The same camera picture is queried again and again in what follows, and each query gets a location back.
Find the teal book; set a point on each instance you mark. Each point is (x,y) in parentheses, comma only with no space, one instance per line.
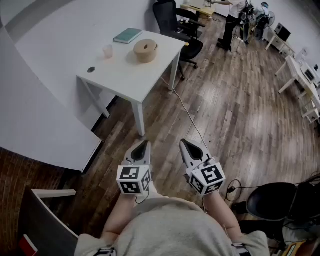
(128,35)

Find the long white table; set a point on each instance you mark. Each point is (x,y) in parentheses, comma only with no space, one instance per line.
(300,75)

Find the white curved counter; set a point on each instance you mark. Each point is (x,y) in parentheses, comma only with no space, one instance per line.
(37,125)

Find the standing fan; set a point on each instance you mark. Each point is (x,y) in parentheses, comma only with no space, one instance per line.
(261,25)

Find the pink plastic cup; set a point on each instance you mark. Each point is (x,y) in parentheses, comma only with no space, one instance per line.
(108,52)

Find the white side desk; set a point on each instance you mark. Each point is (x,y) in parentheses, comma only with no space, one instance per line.
(280,44)

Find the red item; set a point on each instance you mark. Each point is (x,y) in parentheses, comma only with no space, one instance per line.
(27,246)

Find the person's beige shirt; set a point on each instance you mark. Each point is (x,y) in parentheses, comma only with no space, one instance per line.
(172,230)

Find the round cork box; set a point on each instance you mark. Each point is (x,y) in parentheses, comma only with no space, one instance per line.
(145,58)

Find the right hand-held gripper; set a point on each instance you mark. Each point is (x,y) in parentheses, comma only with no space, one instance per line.
(208,176)

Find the black office chair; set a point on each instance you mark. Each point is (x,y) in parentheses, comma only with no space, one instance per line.
(172,22)

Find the black box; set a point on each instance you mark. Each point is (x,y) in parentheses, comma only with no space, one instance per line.
(282,32)

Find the person's right forearm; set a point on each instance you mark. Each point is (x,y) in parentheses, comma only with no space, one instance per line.
(222,215)

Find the black round chair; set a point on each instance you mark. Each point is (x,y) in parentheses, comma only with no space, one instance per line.
(270,200)

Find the light wooden desk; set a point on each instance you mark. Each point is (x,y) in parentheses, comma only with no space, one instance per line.
(200,10)

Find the person's left forearm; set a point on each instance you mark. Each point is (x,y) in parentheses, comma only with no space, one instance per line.
(117,215)

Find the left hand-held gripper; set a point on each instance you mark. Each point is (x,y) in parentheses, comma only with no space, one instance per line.
(135,175)

